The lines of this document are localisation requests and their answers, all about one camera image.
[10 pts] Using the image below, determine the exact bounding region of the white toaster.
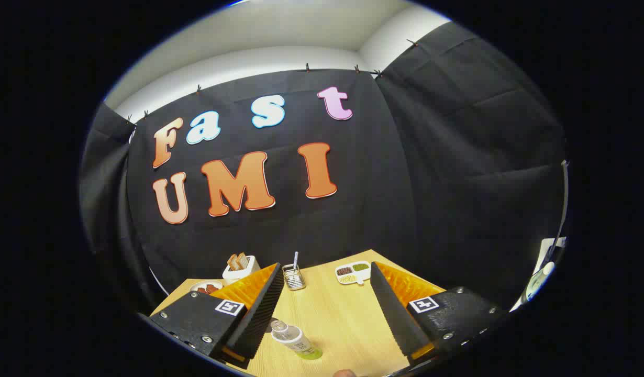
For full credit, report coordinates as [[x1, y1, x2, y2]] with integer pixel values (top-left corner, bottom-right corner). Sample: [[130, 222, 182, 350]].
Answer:
[[222, 255, 261, 285]]

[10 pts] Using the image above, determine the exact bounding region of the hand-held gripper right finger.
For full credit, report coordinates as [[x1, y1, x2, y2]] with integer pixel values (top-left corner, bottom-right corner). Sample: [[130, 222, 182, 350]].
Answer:
[[371, 261, 510, 368]]

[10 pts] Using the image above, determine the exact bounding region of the wooden table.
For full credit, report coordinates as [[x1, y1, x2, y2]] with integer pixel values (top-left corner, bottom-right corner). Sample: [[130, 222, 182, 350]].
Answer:
[[150, 249, 448, 377]]

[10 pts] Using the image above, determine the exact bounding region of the clear juice bottle white label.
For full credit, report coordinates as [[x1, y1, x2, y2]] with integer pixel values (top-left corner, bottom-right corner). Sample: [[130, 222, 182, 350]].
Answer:
[[270, 319, 323, 361]]

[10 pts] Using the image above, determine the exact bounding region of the wire mesh basket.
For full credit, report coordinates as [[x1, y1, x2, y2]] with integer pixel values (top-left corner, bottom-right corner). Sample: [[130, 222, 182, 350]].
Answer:
[[282, 263, 306, 291]]

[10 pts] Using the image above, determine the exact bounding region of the white divided bean dish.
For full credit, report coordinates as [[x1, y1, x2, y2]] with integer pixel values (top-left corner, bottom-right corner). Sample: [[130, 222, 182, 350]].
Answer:
[[335, 261, 371, 286]]

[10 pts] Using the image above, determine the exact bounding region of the white rounded object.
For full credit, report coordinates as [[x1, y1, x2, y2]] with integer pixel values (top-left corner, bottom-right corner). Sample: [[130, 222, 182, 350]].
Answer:
[[510, 237, 568, 312]]

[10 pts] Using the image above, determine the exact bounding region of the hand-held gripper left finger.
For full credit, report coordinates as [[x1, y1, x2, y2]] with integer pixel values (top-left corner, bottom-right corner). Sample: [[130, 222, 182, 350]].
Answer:
[[149, 262, 285, 370]]

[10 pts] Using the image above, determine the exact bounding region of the small white plate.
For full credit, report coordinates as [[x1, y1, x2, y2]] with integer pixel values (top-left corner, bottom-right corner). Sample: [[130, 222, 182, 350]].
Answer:
[[190, 280, 224, 295]]

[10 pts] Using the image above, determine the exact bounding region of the row of small cloth clips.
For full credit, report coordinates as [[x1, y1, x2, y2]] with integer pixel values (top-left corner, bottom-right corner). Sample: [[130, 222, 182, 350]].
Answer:
[[126, 39, 419, 125]]

